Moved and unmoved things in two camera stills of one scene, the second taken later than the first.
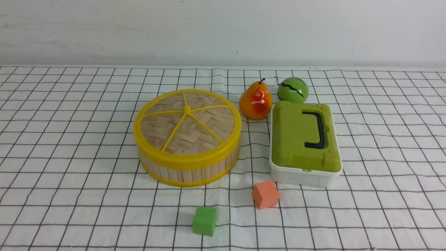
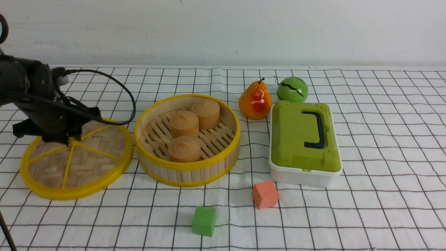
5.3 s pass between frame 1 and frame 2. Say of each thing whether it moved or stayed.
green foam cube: stayed
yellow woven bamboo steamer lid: moved
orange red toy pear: stayed
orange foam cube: stayed
